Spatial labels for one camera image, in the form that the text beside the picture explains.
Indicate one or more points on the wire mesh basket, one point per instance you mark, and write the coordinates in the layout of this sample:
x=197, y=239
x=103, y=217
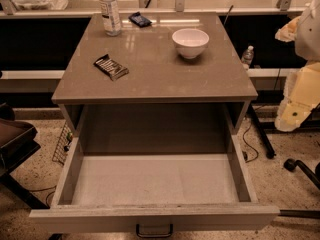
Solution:
x=63, y=145

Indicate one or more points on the dark blue snack packet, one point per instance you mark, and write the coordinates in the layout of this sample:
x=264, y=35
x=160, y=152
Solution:
x=139, y=20

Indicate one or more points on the black table leg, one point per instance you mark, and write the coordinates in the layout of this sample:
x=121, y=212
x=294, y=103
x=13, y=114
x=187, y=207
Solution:
x=270, y=152

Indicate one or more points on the black drawer handle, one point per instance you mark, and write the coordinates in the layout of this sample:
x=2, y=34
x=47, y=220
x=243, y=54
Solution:
x=154, y=232

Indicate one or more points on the rxbar chocolate bar wrapper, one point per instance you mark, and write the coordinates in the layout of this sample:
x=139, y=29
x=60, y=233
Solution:
x=110, y=67

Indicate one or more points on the black office chair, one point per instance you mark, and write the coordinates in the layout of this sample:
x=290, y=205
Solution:
x=17, y=144

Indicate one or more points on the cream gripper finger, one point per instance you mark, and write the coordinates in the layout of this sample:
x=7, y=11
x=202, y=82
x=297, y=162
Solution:
x=288, y=32
x=301, y=96

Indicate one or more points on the grey cabinet with top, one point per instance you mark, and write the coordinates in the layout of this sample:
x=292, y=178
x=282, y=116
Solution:
x=166, y=104

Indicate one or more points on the clear plastic water bottle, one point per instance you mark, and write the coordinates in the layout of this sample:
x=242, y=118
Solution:
x=110, y=17

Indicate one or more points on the small background water bottle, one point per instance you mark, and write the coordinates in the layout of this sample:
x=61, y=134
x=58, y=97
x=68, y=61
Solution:
x=247, y=57

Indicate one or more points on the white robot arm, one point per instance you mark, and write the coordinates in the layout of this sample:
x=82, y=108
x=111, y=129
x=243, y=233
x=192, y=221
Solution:
x=307, y=45

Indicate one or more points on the white ceramic bowl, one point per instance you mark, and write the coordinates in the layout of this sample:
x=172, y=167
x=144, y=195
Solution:
x=190, y=43

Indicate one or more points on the open grey top drawer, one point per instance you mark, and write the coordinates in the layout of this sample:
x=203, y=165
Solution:
x=193, y=192

